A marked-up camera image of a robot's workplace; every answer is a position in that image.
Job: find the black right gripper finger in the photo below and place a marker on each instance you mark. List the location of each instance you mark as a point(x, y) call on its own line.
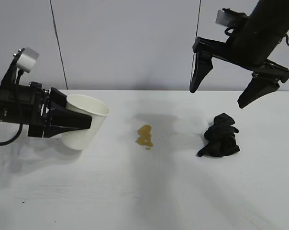
point(200, 72)
point(258, 93)

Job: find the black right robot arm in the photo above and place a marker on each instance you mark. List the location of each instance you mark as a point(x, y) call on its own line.
point(273, 10)

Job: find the brown liquid spill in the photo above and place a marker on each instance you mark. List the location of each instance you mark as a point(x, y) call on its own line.
point(144, 137)

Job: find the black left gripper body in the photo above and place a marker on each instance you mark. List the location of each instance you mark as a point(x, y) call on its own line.
point(20, 103)

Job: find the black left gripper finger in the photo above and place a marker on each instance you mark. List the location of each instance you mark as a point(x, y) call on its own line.
point(72, 122)
point(58, 98)

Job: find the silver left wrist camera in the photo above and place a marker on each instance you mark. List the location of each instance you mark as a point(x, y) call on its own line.
point(27, 60)

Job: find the black cloth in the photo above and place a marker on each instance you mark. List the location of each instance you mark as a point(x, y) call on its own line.
point(221, 139)

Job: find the white paper cup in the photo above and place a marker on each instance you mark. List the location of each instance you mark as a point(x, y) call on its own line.
point(80, 141)

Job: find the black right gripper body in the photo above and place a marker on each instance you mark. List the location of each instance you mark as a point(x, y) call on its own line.
point(257, 43)

